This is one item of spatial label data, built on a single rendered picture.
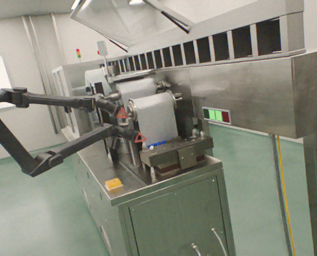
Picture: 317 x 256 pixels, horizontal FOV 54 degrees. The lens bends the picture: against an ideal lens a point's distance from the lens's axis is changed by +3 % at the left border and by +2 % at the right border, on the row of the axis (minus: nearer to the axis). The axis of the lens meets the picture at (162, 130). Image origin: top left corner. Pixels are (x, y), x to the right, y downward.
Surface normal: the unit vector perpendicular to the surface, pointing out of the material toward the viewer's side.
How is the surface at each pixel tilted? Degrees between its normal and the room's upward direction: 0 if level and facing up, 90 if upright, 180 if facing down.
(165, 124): 90
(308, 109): 90
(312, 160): 90
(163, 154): 90
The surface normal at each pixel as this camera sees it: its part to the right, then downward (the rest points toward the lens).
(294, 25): 0.40, 0.14
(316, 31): -0.90, 0.25
